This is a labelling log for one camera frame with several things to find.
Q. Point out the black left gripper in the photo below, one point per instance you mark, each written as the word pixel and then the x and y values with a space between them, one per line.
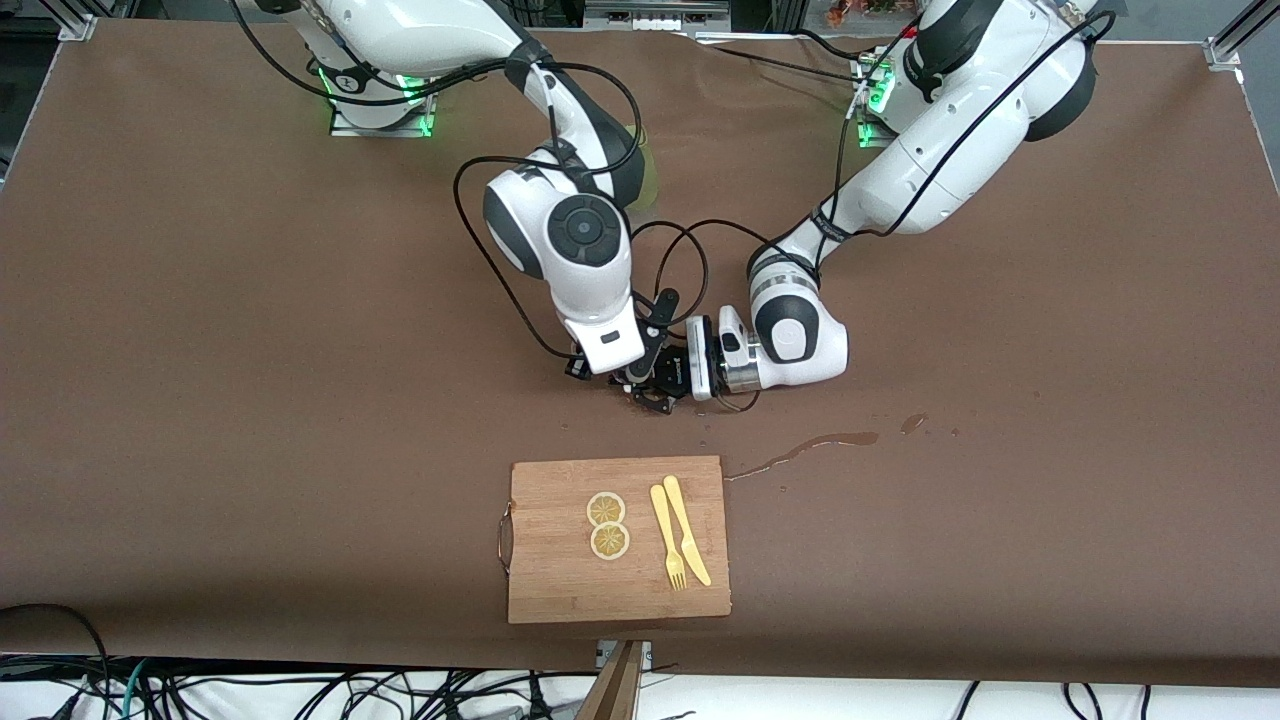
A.
pixel 672 377

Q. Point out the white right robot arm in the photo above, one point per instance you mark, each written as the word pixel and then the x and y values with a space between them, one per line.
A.
pixel 560 230

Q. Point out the lemon slice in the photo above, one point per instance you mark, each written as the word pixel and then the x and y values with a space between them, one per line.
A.
pixel 606 508
pixel 610 541

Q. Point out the yellow plastic fork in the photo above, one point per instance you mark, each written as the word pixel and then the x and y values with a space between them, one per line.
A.
pixel 664 525

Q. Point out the yellow plastic knife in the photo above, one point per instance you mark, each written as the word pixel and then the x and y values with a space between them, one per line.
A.
pixel 685 525

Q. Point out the green sleeved glass bottle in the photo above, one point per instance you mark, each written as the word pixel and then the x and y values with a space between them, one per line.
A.
pixel 650 180

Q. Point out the wooden cutting board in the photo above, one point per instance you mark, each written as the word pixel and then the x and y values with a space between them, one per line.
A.
pixel 560 570

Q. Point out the long liquid spill streak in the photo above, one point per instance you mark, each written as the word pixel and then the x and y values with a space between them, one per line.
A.
pixel 840 439

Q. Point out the small liquid spill spot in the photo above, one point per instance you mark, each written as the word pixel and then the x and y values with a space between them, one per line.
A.
pixel 912 424

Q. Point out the grey power strip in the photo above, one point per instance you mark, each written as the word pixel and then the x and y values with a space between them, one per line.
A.
pixel 655 18

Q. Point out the brown table cover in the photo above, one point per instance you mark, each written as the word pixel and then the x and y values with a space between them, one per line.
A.
pixel 200 400

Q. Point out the orange background items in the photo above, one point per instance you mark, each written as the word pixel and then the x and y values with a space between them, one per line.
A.
pixel 870 10

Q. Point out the metal bracket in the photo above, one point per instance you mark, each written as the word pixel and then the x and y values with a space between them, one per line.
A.
pixel 646 652

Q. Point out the wooden post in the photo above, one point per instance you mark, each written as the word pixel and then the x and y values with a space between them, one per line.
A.
pixel 612 690

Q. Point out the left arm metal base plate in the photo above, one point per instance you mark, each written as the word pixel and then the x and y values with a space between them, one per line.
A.
pixel 868 135

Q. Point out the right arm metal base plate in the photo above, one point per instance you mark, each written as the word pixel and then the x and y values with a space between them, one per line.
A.
pixel 380 128

